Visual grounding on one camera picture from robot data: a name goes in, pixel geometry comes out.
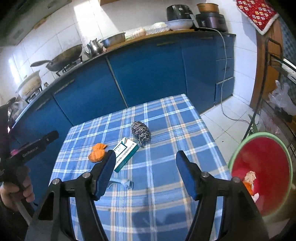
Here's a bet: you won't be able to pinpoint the green white medicine box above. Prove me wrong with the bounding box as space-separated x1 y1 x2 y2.
113 138 139 173

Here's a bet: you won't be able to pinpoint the steel wool scrubber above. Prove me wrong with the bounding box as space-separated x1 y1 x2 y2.
131 121 151 147

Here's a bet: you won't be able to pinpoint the blue lower kitchen cabinets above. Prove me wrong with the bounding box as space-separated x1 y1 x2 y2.
10 32 235 202

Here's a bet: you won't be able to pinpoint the person's left hand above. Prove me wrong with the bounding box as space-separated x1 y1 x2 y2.
1 166 35 212

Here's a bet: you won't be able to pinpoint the blue plaid tablecloth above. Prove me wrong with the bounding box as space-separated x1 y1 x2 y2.
51 94 230 240

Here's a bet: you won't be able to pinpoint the red bucket green rim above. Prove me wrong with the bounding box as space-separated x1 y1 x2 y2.
228 132 293 221

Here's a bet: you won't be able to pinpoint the white clay pot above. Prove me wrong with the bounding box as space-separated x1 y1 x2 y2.
16 70 42 100

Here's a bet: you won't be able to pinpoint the black wok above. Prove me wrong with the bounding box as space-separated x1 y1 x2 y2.
30 44 82 72

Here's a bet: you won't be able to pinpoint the steel kettle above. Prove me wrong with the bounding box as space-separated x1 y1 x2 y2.
84 39 103 58

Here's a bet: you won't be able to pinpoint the range hood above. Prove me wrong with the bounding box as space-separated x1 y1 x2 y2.
1 0 71 48

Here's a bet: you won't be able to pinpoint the steel mixing bowl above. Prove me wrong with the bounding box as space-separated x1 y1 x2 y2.
101 32 125 49

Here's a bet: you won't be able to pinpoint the white ceramic bowl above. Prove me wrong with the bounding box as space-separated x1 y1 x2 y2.
166 19 193 31

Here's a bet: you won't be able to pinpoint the dark rice cooker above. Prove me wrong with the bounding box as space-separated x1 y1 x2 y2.
196 12 228 32

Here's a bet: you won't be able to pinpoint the black air fryer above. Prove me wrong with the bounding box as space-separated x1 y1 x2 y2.
166 4 199 30

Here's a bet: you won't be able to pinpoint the brown inner pot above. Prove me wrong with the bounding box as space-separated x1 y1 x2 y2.
197 3 219 13

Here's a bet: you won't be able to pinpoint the red patterned quilt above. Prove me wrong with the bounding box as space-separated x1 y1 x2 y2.
236 0 279 35

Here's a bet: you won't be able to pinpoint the black wire shelf rack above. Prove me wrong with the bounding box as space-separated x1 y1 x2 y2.
243 38 295 162

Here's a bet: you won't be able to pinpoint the wooden door frame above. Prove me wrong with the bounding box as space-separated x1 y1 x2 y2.
249 18 285 112

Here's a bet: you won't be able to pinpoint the white power cable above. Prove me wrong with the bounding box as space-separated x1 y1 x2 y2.
199 27 251 125

